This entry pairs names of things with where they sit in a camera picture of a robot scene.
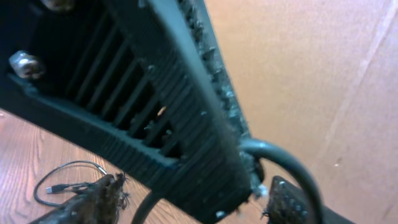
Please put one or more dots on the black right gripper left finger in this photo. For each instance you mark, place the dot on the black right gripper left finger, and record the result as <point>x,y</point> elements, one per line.
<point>99,203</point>

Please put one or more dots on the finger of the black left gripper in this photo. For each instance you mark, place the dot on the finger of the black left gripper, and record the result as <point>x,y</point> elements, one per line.
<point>141,84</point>

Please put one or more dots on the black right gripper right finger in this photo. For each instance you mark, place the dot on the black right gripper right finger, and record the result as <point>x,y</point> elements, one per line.
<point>291,204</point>

